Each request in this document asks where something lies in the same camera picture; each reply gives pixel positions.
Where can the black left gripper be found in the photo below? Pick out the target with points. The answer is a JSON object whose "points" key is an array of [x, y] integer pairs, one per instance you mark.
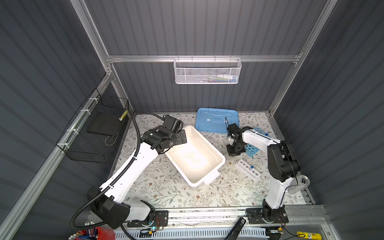
{"points": [[179, 140]]}

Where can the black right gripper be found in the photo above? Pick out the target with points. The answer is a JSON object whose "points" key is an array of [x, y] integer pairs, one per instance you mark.
{"points": [[231, 153]]}

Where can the blue test tube rack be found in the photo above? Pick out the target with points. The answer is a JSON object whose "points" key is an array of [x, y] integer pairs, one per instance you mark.
{"points": [[259, 141]]}

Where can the blue plastic box lid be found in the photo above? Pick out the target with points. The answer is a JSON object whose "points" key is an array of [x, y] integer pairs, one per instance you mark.
{"points": [[215, 120]]}

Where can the small white tube rack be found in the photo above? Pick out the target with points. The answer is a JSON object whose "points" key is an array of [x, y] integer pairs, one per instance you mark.
{"points": [[245, 168]]}

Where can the white plastic storage bin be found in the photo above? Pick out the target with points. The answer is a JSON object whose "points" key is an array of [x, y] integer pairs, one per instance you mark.
{"points": [[198, 161]]}

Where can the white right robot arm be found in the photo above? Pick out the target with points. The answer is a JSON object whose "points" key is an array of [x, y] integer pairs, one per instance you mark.
{"points": [[282, 165]]}

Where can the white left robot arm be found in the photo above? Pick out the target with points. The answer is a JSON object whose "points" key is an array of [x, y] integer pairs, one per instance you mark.
{"points": [[108, 201]]}

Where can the black flat device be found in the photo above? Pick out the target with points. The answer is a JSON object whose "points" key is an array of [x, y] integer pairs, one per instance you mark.
{"points": [[235, 231]]}

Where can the red cup of pens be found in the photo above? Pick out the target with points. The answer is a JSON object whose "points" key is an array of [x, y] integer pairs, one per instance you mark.
{"points": [[99, 233]]}

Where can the white wire mesh basket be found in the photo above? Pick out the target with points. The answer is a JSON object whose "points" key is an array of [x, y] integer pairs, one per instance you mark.
{"points": [[207, 71]]}

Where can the black wire wall basket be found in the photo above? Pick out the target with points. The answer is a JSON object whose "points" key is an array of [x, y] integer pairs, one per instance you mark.
{"points": [[97, 129]]}

